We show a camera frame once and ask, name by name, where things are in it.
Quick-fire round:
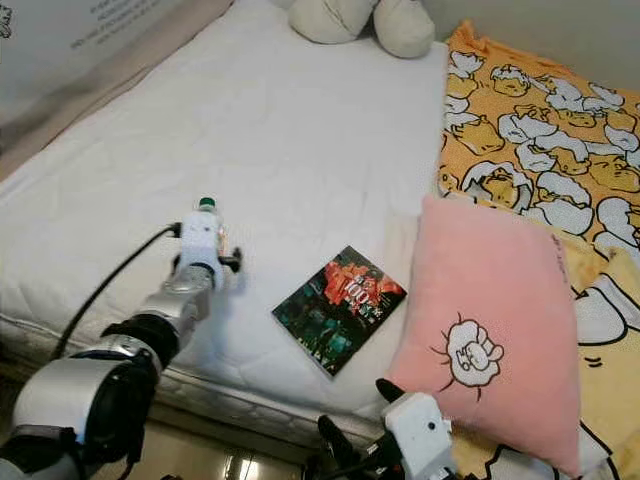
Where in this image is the pink plush pillow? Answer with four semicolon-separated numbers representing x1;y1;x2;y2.
385;195;583;477

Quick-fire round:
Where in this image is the yellow cartoon egg blanket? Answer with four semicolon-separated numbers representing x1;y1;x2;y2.
438;20;640;480

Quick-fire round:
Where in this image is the dark red-green cover book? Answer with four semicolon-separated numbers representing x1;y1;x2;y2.
271;245;408;378

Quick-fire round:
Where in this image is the white quilted mattress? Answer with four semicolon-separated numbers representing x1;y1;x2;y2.
0;0;451;451

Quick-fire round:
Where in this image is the cream plush toy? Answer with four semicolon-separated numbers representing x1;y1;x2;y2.
288;0;436;59

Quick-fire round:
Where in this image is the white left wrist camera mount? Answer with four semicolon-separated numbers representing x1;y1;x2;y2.
182;210;227;269

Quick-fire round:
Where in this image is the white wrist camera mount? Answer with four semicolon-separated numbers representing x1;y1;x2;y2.
182;210;227;269
382;392;457;480

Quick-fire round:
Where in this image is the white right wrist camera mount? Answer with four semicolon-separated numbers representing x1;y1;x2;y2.
382;392;457;480

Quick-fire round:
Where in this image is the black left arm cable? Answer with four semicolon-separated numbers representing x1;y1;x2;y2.
53;226;183;363

